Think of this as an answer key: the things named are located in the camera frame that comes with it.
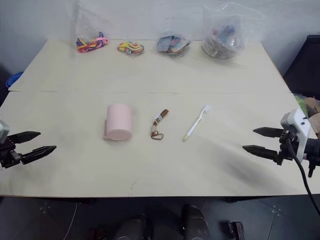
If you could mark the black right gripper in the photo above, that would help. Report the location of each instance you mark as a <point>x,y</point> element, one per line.
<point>287,150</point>

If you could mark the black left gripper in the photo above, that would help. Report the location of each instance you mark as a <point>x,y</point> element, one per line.
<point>10,156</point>

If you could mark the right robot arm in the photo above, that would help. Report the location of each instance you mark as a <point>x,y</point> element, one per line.
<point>313,150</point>

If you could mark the green packet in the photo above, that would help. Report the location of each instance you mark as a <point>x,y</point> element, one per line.
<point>301,101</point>

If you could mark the brown cardboard box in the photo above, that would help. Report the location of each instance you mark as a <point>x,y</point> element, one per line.
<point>313,107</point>

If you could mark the blue plastic basin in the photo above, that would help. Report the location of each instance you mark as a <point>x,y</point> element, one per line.
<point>14,78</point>

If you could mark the white toothbrush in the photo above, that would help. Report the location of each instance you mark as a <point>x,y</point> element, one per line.
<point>196,123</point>

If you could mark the pink ribbed plastic cup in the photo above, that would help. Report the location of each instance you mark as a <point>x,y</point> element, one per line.
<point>118,123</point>

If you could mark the small black floor device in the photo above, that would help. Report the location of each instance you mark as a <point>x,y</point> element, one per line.
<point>236,228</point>

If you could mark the large clear bag of items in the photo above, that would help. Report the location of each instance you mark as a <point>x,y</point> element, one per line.
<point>222,40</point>

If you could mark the bag of colourful cards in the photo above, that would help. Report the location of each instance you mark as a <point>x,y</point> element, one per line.
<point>172,43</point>

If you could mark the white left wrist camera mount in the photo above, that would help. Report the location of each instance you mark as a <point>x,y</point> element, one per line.
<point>3,130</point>

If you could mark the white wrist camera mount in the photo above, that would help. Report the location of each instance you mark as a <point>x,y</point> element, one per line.
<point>300,125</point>
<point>3,130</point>

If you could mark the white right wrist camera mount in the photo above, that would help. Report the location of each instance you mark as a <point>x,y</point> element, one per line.
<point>300,125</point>

